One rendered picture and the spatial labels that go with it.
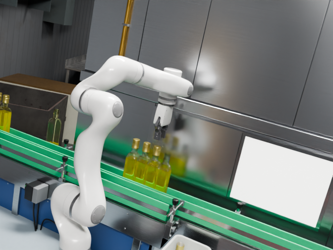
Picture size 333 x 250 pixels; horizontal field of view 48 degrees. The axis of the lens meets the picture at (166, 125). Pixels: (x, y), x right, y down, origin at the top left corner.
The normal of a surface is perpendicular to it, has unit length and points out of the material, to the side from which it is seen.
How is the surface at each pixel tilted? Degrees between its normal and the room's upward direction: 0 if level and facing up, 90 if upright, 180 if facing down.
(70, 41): 90
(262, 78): 90
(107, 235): 90
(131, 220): 90
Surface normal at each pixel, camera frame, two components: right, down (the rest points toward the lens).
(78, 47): -0.02, 0.25
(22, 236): 0.20, -0.95
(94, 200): 0.74, -0.22
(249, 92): -0.41, 0.15
